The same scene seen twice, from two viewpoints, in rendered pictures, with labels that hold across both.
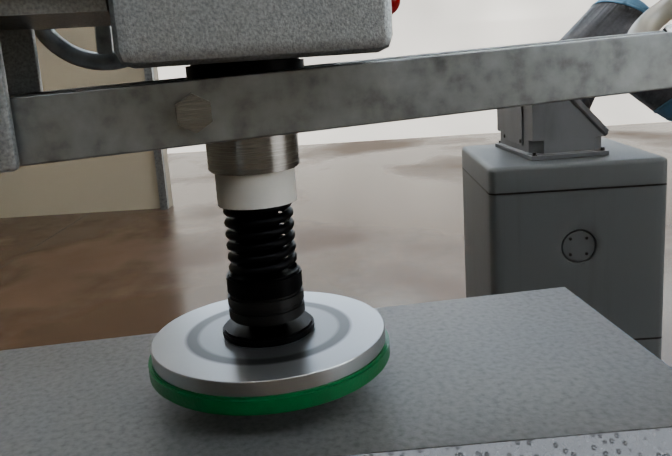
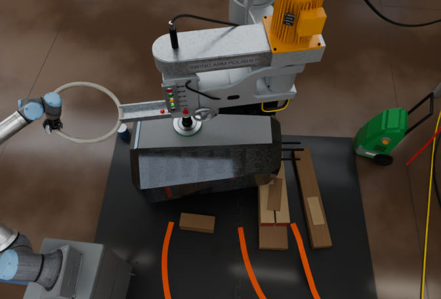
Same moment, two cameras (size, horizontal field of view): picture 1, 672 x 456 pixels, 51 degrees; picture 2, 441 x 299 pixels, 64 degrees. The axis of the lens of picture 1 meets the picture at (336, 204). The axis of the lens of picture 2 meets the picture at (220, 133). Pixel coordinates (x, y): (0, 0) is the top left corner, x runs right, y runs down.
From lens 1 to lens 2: 287 cm
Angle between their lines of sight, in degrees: 107
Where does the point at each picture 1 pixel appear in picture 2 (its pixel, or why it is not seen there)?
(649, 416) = not seen: hidden behind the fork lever
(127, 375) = (206, 132)
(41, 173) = not seen: outside the picture
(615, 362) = (146, 123)
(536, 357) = (154, 126)
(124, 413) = (205, 124)
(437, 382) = (168, 123)
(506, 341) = (156, 131)
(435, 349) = (166, 131)
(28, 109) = not seen: hidden behind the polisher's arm
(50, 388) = (216, 131)
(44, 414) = (214, 125)
